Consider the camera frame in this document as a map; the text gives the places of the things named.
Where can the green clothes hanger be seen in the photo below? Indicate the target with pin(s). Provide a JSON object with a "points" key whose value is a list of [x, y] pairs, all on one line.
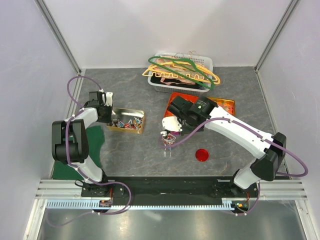
{"points": [[185, 71]]}

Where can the orange clothes hanger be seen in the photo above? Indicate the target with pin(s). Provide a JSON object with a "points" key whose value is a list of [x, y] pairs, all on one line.
{"points": [[172, 73]]}

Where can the white plastic basket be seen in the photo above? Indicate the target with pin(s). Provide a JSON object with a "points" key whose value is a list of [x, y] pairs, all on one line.
{"points": [[183, 67]]}

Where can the green cloth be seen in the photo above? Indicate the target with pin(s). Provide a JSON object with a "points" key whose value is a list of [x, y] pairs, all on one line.
{"points": [[96, 138]]}

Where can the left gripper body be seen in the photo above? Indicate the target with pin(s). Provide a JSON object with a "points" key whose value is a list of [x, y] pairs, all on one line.
{"points": [[107, 112]]}

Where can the yellow clothes hanger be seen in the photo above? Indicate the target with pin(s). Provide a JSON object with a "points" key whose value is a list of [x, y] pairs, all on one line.
{"points": [[192, 71]]}

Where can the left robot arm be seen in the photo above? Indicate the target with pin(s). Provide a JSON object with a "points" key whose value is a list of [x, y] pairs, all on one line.
{"points": [[70, 144]]}

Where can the orange tray of lollipops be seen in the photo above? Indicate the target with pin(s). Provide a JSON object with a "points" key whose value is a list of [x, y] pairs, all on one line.
{"points": [[187, 97]]}

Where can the black garment in basket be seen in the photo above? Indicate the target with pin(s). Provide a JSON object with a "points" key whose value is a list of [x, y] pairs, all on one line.
{"points": [[175, 83]]}

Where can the red jar lid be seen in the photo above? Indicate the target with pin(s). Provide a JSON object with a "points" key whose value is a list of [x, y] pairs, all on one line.
{"points": [[202, 155]]}

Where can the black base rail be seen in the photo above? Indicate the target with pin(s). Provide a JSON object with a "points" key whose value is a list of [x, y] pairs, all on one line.
{"points": [[212, 186]]}

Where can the clear glass jar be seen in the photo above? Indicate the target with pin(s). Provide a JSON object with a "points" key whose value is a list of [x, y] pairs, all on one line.
{"points": [[167, 139]]}

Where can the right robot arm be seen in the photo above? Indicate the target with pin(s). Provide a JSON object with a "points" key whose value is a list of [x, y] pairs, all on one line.
{"points": [[266, 148]]}

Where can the floral pink cloth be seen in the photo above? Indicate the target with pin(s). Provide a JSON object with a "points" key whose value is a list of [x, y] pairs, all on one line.
{"points": [[175, 72]]}

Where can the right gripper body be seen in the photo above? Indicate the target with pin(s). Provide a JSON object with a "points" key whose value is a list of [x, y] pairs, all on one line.
{"points": [[186, 127]]}

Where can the grey cable duct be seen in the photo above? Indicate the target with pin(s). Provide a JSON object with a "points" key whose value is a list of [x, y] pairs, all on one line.
{"points": [[104, 204]]}

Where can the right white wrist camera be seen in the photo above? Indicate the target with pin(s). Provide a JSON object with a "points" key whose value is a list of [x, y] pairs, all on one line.
{"points": [[171, 124]]}

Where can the gold tin of candies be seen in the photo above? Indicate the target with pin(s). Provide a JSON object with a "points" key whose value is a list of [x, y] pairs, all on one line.
{"points": [[127, 120]]}

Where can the gold tin of gummies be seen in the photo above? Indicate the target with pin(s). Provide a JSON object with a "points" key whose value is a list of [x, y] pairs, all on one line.
{"points": [[227, 104]]}

